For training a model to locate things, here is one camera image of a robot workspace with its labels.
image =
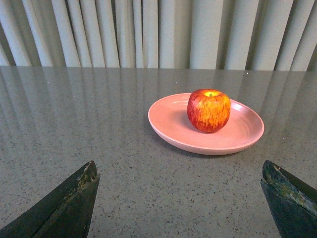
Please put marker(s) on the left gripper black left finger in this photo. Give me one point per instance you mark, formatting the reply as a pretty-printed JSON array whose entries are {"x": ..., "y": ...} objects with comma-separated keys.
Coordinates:
[{"x": 66, "y": 212}]

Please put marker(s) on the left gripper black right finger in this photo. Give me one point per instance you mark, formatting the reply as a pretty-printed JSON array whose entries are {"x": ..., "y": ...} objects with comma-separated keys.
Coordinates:
[{"x": 292, "y": 202}]

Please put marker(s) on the red yellow apple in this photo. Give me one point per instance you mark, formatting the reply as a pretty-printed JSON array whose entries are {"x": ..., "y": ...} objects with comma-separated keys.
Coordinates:
[{"x": 208, "y": 110}]

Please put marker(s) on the pink plate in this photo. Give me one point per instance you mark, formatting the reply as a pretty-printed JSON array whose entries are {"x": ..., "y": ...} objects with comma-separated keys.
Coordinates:
[{"x": 168, "y": 118}]

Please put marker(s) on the grey pleated curtain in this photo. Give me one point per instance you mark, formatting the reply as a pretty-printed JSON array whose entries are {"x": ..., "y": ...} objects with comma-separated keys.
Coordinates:
[{"x": 199, "y": 34}]

